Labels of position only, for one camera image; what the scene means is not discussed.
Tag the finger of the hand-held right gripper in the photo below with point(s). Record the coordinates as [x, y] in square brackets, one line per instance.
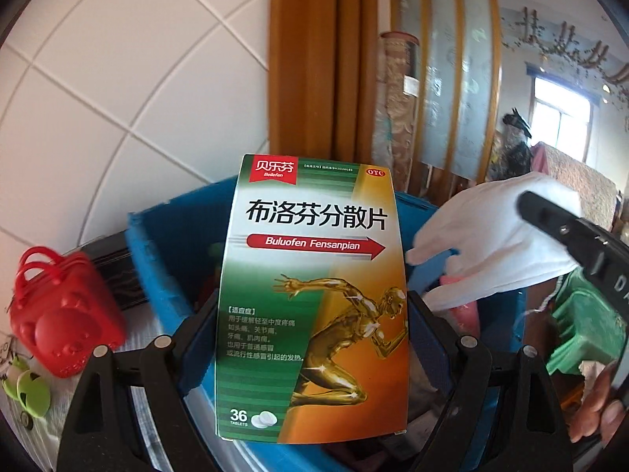
[550, 219]

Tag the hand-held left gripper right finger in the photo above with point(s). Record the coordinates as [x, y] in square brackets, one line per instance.
[428, 349]

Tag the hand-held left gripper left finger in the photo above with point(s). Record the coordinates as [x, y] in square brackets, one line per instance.
[199, 349]

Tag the white cotton glove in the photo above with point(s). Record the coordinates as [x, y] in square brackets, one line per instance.
[491, 236]

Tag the blue storage bin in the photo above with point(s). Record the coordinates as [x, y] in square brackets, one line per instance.
[167, 255]

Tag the green and orange medicine box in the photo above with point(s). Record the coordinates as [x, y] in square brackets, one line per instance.
[314, 280]

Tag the person's right hand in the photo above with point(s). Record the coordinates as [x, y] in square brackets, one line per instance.
[597, 403]

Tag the pink item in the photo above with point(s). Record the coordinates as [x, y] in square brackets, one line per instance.
[464, 314]

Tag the beige carpet piece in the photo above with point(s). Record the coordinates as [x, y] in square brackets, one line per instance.
[585, 182]

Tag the green plastic basket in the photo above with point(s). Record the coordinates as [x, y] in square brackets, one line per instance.
[580, 324]

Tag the window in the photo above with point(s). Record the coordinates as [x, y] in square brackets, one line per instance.
[562, 118]

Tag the black bird figure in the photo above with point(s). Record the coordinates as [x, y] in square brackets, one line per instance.
[516, 123]

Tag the black box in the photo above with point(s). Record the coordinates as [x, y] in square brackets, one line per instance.
[118, 275]

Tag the red plastic handbag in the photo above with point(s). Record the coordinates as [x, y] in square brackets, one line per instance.
[64, 319]

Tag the glass door with wooden slats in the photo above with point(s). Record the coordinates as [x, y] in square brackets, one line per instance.
[452, 59]

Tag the rolled patterned mat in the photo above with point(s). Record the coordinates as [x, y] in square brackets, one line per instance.
[395, 108]

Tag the hanging wall decoration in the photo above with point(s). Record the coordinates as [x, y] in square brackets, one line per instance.
[565, 39]

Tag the wooden door frame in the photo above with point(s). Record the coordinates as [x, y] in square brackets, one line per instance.
[319, 59]

